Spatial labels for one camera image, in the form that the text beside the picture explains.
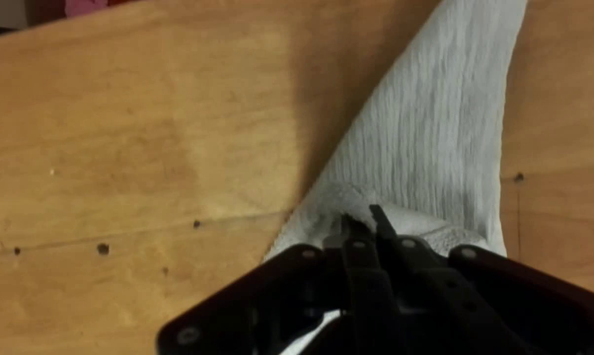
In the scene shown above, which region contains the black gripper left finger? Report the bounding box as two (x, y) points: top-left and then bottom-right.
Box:
(156, 212), (403, 355)

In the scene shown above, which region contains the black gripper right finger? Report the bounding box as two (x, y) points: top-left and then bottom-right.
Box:
(367, 204), (594, 355)

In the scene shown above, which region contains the white cloth towel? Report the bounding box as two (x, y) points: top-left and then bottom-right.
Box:
(263, 0), (531, 355)

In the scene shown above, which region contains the pink object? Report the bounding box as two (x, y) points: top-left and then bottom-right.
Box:
(61, 0), (134, 21)

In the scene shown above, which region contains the open brown cardboard box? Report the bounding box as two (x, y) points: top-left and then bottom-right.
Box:
(0, 0), (32, 30)

